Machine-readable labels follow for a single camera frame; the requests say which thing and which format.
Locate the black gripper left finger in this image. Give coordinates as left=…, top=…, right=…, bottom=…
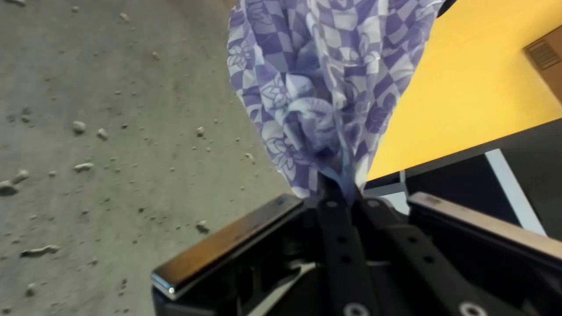
left=150, top=193, right=375, bottom=316

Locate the purple checkered cloth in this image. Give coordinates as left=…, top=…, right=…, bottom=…
left=224, top=0, right=445, bottom=200

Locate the cardboard box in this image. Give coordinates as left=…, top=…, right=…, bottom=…
left=523, top=25, right=562, bottom=104

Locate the grey metal table leg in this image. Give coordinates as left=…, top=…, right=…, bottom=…
left=481, top=148, right=549, bottom=239

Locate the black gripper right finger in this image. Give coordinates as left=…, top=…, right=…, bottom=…
left=356, top=192, right=562, bottom=316

